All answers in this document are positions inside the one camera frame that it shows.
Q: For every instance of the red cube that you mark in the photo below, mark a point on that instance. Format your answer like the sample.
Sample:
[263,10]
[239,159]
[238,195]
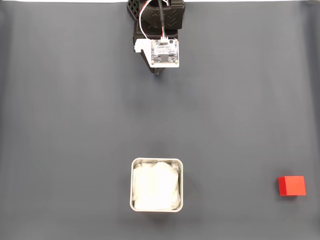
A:
[293,185]

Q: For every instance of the square metal box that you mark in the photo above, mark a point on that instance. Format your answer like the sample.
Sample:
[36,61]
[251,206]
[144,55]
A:
[181,185]

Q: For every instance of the dark table mat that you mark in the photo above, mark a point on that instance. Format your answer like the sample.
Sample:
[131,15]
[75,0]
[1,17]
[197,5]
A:
[75,112]

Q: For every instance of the white tissue paper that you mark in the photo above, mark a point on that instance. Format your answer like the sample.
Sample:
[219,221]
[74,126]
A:
[156,186]

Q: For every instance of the camera board on white mount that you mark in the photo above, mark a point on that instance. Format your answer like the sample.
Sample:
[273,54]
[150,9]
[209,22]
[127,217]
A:
[163,53]

